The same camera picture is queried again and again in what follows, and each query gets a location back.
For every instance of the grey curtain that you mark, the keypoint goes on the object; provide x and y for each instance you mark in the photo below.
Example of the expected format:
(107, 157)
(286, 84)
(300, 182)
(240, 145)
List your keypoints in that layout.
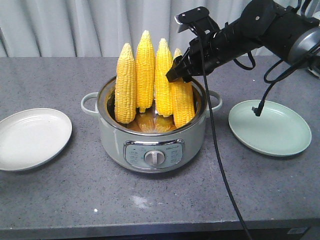
(98, 28)

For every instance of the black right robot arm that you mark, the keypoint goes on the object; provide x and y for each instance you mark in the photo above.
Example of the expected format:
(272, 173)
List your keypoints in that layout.
(294, 38)

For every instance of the white plate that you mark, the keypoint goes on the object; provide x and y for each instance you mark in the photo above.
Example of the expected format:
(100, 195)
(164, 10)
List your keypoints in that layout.
(32, 137)

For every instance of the light green plate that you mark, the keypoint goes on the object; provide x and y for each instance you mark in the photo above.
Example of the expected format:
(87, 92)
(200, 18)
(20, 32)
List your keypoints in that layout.
(278, 131)

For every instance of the green electric cooking pot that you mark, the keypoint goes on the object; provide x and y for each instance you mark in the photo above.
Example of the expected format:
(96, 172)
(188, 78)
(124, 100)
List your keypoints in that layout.
(150, 152)

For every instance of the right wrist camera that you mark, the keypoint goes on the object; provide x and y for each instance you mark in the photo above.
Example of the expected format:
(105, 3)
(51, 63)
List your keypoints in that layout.
(197, 20)

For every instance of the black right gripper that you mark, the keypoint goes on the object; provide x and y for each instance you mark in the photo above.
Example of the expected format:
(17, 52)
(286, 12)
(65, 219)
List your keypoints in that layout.
(210, 49)

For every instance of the pale corn cob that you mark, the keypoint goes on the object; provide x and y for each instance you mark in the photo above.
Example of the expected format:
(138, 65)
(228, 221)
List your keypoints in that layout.
(125, 86)

